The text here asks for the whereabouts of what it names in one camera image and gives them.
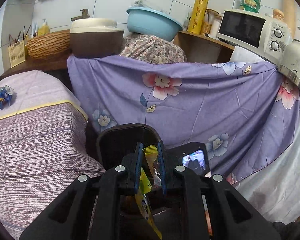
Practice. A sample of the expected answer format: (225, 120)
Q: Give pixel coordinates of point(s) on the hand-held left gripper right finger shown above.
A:
(161, 167)

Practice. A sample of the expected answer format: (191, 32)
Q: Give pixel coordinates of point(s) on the beige chopstick holder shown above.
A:
(16, 55)

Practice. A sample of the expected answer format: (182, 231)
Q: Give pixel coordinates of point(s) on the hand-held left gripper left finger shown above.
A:
(138, 165)

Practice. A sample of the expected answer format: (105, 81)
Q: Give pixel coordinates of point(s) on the light blue plastic basin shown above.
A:
(152, 25)

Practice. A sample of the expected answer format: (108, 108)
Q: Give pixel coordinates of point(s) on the white electric kettle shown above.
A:
(297, 62)

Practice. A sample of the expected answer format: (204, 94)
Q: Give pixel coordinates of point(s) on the bronze faucet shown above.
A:
(81, 15)

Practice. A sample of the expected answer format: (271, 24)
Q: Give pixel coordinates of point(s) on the brown cream rice cooker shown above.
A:
(95, 40)

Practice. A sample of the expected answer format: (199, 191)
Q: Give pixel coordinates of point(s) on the wooden counter board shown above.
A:
(35, 66)

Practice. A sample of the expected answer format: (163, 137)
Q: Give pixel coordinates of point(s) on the woven-look wash basin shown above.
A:
(47, 45)

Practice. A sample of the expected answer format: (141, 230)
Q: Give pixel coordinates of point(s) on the clear plastic bag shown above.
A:
(150, 6)

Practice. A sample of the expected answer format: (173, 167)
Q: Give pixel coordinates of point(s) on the white plastic sheet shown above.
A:
(277, 180)

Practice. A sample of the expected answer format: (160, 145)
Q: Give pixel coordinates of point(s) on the yellow soap bottle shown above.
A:
(43, 28)

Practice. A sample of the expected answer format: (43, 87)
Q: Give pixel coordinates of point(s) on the blue foil wrapper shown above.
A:
(3, 96)

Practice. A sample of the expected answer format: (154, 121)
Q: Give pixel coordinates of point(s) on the purple floral cloth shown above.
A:
(202, 110)

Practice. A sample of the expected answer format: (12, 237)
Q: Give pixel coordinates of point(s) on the white jar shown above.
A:
(216, 26)

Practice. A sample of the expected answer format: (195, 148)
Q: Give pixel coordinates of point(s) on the tan wooden board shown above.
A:
(289, 10)

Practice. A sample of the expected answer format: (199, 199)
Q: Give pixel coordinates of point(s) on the wooden cabinet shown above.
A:
(200, 47)

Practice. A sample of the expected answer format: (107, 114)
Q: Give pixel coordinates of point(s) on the yellow cylinder box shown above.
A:
(197, 12)

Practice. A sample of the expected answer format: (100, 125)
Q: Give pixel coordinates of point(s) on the white microwave oven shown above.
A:
(250, 30)

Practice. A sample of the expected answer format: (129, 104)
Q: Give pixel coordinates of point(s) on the orange figurine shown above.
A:
(278, 14)

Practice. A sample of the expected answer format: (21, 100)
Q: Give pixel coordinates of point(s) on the black trash bin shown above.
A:
(115, 142)

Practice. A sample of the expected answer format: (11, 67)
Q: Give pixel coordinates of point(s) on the yellow chip packet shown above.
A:
(143, 182)

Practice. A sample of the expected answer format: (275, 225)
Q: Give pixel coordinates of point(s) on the paisley cloth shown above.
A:
(152, 50)

